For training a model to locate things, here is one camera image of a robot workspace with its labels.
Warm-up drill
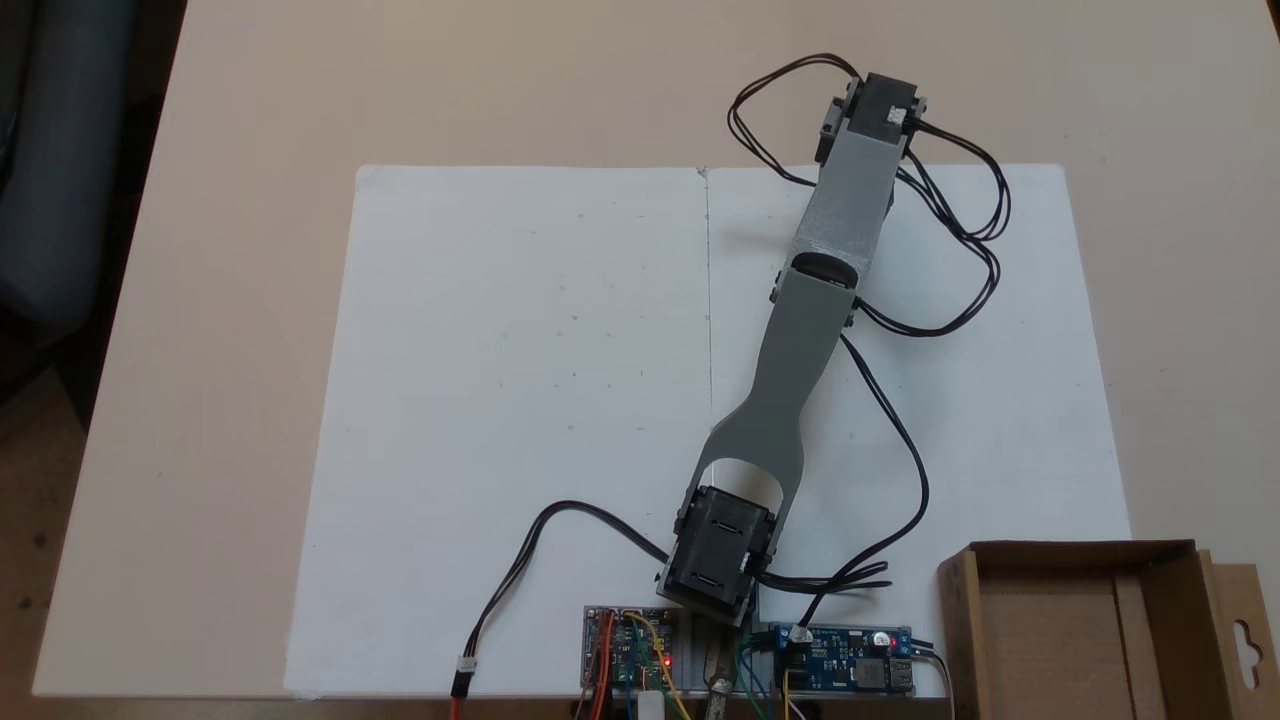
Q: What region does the brown cardboard box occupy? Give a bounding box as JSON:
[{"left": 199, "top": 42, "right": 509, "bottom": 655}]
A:
[{"left": 938, "top": 540, "right": 1280, "bottom": 720}]

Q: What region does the grey base mounting plate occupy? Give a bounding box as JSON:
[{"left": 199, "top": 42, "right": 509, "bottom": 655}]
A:
[{"left": 678, "top": 608, "right": 763, "bottom": 693}]

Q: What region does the blue circuit board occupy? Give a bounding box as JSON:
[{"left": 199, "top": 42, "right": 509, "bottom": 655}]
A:
[{"left": 768, "top": 624, "right": 917, "bottom": 694}]

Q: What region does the long black power cable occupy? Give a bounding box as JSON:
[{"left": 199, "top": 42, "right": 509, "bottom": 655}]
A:
[{"left": 450, "top": 499, "right": 673, "bottom": 699}]

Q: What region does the white usb cable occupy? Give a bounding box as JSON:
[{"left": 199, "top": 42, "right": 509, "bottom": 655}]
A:
[{"left": 912, "top": 645, "right": 957, "bottom": 720}]

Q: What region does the green circuit board red LED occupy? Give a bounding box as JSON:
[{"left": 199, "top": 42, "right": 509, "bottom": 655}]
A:
[{"left": 582, "top": 604, "right": 683, "bottom": 693}]

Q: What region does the blue grey chair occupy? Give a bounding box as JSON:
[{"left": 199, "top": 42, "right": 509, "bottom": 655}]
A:
[{"left": 0, "top": 0, "right": 141, "bottom": 346}]

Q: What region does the yellow jumper wire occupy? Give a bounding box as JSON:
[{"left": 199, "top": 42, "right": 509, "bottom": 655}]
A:
[{"left": 622, "top": 612, "right": 693, "bottom": 720}]

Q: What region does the green jumper wire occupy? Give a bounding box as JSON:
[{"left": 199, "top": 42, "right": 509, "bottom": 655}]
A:
[{"left": 733, "top": 640, "right": 777, "bottom": 719}]

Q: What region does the red orange wire bundle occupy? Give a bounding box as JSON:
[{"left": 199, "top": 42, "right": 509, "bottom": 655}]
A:
[{"left": 448, "top": 610, "right": 617, "bottom": 720}]

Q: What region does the white paper sheet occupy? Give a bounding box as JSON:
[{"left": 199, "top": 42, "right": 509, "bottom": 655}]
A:
[
  {"left": 283, "top": 165, "right": 713, "bottom": 698},
  {"left": 703, "top": 163, "right": 1133, "bottom": 698}
]

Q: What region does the black servo cable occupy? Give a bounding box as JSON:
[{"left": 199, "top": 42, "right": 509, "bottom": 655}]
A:
[
  {"left": 852, "top": 118, "right": 1012, "bottom": 339},
  {"left": 750, "top": 334, "right": 931, "bottom": 627},
  {"left": 727, "top": 54, "right": 864, "bottom": 191}
]

